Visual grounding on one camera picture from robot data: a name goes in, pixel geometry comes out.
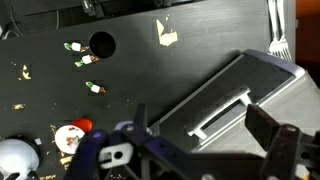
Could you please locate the red plastic cup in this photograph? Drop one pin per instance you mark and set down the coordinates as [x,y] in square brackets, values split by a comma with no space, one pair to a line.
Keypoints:
[66,140]

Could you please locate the large beige tape scrap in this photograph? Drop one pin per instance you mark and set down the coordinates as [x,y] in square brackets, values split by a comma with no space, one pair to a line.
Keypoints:
[166,38]

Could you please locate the beige torn tape scrap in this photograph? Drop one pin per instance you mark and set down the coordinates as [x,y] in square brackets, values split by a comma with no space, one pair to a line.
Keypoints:
[18,106]
[25,72]

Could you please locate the silver fork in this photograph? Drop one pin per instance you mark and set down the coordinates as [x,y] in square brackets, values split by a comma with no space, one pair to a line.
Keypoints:
[279,46]

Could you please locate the green white candy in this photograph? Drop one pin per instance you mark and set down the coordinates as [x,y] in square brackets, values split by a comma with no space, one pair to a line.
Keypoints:
[86,60]
[95,88]
[76,46]

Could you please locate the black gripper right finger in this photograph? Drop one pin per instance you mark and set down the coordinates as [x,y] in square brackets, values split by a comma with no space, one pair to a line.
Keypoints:
[263,128]

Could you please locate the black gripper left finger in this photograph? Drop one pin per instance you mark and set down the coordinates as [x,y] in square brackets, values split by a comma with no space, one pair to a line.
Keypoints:
[140,116]

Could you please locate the grey toaster oven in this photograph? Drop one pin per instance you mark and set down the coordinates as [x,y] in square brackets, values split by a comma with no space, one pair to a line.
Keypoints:
[233,86]

